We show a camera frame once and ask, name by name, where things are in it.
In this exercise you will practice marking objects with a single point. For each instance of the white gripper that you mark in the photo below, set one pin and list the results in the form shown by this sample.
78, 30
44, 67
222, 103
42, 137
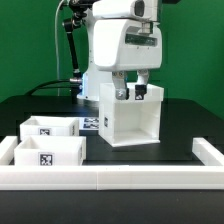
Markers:
121, 45

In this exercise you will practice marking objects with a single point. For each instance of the white drawer cabinet frame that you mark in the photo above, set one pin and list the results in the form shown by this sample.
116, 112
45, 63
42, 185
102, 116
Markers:
130, 122

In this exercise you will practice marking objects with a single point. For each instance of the white drawer box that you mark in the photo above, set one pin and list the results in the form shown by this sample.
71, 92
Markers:
51, 151
52, 126

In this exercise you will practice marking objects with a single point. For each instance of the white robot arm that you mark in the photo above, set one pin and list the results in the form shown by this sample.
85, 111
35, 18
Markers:
144, 11

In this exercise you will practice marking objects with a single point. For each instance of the white marker plate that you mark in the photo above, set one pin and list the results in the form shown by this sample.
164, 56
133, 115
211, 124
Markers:
88, 123

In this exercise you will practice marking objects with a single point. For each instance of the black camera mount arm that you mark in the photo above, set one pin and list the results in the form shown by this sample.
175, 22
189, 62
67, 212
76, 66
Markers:
70, 25

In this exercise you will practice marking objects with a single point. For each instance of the white right boundary rail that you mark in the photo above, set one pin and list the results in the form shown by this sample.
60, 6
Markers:
207, 153

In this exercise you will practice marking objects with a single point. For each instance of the white boundary rail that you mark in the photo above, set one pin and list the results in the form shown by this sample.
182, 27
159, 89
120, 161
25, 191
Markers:
111, 177
7, 147
207, 153

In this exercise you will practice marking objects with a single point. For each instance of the white front boundary rail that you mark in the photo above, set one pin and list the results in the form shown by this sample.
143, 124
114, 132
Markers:
111, 177

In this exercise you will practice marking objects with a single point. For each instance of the white left boundary rail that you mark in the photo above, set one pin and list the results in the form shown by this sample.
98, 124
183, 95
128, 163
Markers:
7, 147

